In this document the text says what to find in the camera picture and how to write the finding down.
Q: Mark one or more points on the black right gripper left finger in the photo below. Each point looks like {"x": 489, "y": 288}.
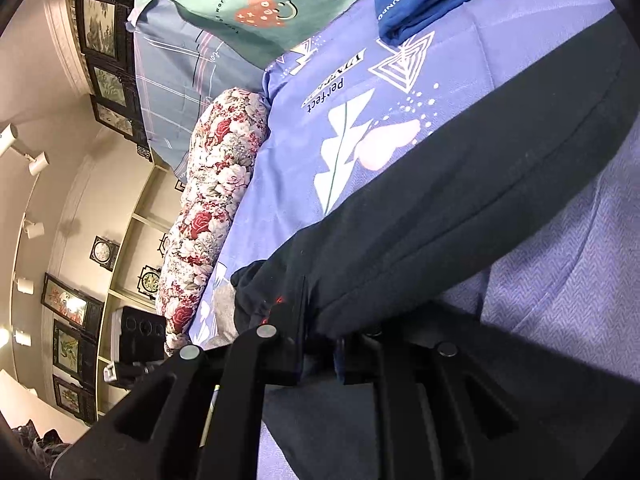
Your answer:
{"x": 198, "y": 415}

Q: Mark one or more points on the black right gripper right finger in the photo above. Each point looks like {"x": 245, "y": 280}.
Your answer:
{"x": 439, "y": 415}

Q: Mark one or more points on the dark navy pants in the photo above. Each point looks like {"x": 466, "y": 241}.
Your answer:
{"x": 508, "y": 166}

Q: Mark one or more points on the purple printed bed sheet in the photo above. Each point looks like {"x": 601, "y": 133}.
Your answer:
{"x": 556, "y": 321}

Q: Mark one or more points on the floral bolster pillow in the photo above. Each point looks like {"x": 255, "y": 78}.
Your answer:
{"x": 221, "y": 160}

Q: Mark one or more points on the blue plaid pillow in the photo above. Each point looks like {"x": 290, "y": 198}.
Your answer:
{"x": 181, "y": 67}

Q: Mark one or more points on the framed wall pictures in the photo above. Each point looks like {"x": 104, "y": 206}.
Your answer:
{"x": 108, "y": 52}

